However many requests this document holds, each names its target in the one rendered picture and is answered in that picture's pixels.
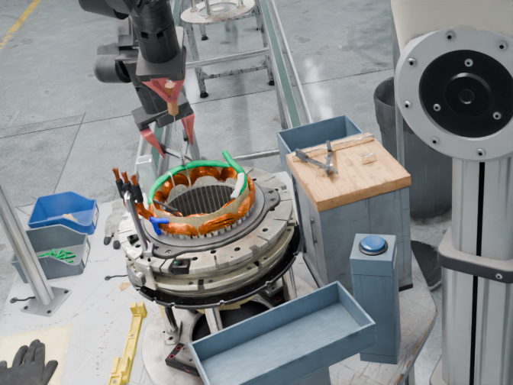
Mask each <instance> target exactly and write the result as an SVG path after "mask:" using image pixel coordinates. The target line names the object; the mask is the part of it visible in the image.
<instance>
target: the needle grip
mask: <svg viewBox="0 0 513 385"><path fill-rule="evenodd" d="M174 85H175V83H174V82H168V83H166V84H165V90H166V93H167V94H168V95H172V92H173V88H174ZM167 106H168V112H169V114H170V115H177V114H178V113H179V108H178V101H177V100H176V102H173V103H167Z"/></svg>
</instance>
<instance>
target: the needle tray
mask: <svg viewBox="0 0 513 385"><path fill-rule="evenodd" d="M375 345H377V340H376V323H375V322H374V321H373V320H372V319H371V318H370V317H369V315H368V314H367V313H366V312H365V311H364V310H363V308H362V307H361V306H360V305H359V304H358V302H357V301H356V300H355V299H354V298H353V297H352V296H351V295H350V294H349V293H348V292H347V290H346V289H345V288H344V287H343V286H342V285H341V283H340V282H339V281H336V282H333V283H330V284H328V285H327V286H323V287H322V288H319V289H317V290H314V291H312V292H310V293H307V294H305V295H303V296H300V297H298V298H296V299H293V300H290V301H288V302H285V303H283V304H282V305H279V306H277V307H274V308H272V309H269V310H267V311H265V312H262V313H260V314H258V315H255V316H253V317H251V318H248V319H246V320H243V321H242V322H238V323H237V324H234V325H232V326H229V327H227V328H224V329H222V330H220V331H218V332H215V333H213V334H211V335H208V336H206V337H204V338H201V339H199V340H197V341H194V342H192V343H189V347H190V350H191V352H192V357H193V360H194V362H195V366H196V367H197V370H198V372H199V374H200V376H201V378H202V381H203V383H204V385H331V378H330V372H329V367H330V366H332V365H334V364H336V363H338V362H340V361H343V360H345V359H347V358H349V357H352V356H354V355H355V354H358V353H360V352H362V351H365V350H366V349H368V348H371V347H373V346H375Z"/></svg>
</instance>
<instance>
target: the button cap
mask: <svg viewBox="0 0 513 385"><path fill-rule="evenodd" d="M361 247H362V249H363V250H365V251H367V252H378V251H381V250H382V249H383V248H384V247H385V240H384V239H383V238H382V237H380V236H378V235H369V236H366V237H365V238H364V239H363V240H362V241H361Z"/></svg>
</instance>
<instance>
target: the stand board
mask: <svg viewBox="0 0 513 385"><path fill-rule="evenodd" d="M367 135H370V133H369V132H367V133H365V134H359V135H356V136H353V137H348V138H345V139H342V140H339V141H334V142H331V145H333V146H334V144H338V143H341V142H345V141H349V140H353V139H355V138H361V137H363V136H367ZM326 146H327V144H322V145H320V146H317V147H312V148H309V149H305V150H302V151H303V152H308V151H311V150H316V149H319V148H322V147H326ZM373 152H376V161H375V162H372V163H367V164H364V165H362V160H361V156H363V155H365V154H371V153H373ZM294 155H295V153H291V154H286V162H287V165H288V166H289V168H290V170H291V171H292V173H293V174H294V176H295V178H296V179H297V180H298V182H299V184H300V185H301V187H302V188H303V190H304V191H305V193H306V195H307V196H308V198H309V199H310V201H311V203H312V204H313V206H314V207H315V209H316V210H317V212H321V211H324V210H327V209H332V208H335V207H338V206H341V205H346V204H348V203H352V202H356V201H359V200H362V199H367V198H369V197H373V196H377V195H380V194H383V193H388V192H391V191H394V190H397V189H401V188H405V187H407V186H410V185H411V175H410V174H409V173H408V172H407V171H406V170H405V169H404V168H403V167H402V166H401V165H400V164H399V162H398V161H397V160H396V159H395V158H394V157H393V156H392V155H391V154H390V153H389V152H388V151H387V150H386V149H385V148H384V147H383V146H382V145H381V144H380V143H379V142H378V141H377V140H376V139H375V138H374V141H370V142H367V143H364V144H359V145H356V146H352V147H348V148H344V149H342V150H336V151H334V152H332V158H331V164H333V165H334V169H335V170H336V171H337V172H338V174H337V173H331V174H329V176H327V175H325V176H319V172H318V168H319V167H318V166H315V165H314V164H312V163H309V162H307V163H306V162H304V161H303V160H300V161H297V162H294V163H293V160H292V156H294ZM324 157H327V154H322V155H319V156H316V157H312V159H314V160H317V161H319V162H322V163H324V164H326V162H327V161H326V160H325V158H324Z"/></svg>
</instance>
